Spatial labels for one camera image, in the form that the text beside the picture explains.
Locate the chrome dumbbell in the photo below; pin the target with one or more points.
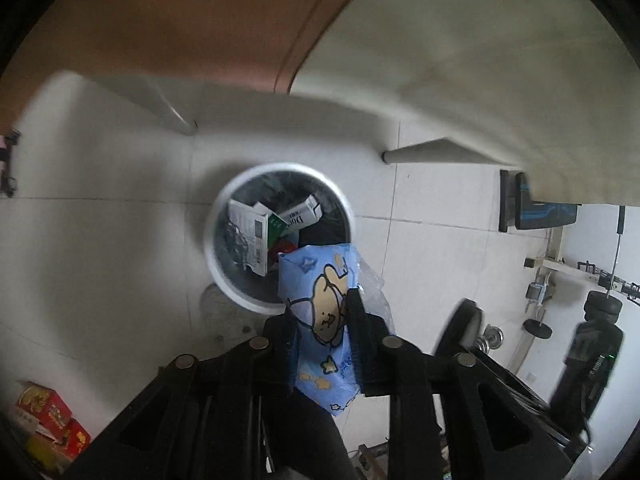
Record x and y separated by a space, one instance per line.
492 337

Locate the black blue weight bench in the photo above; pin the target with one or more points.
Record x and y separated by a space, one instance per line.
542 210

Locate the blue bear print plastic packet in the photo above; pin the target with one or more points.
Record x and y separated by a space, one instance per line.
325 300

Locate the red printed carton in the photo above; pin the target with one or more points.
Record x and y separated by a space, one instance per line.
42 405
77 439

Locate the pink tablecloth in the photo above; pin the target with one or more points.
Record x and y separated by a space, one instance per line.
175 20

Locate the green white medicine box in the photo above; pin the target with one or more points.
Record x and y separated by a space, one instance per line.
275 225

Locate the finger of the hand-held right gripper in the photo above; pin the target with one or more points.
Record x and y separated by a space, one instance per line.
457 325

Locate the barbell with black plate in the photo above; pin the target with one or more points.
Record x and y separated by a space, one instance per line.
604 305

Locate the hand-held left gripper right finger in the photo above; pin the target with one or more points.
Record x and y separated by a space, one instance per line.
362 350

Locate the white round bin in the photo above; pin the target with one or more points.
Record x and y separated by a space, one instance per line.
235 280

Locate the long pink white toothpaste box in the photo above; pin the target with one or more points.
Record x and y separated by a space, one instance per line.
300 215

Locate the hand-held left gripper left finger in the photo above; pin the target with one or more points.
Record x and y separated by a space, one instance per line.
280 355

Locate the table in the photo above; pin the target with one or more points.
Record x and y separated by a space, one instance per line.
175 115

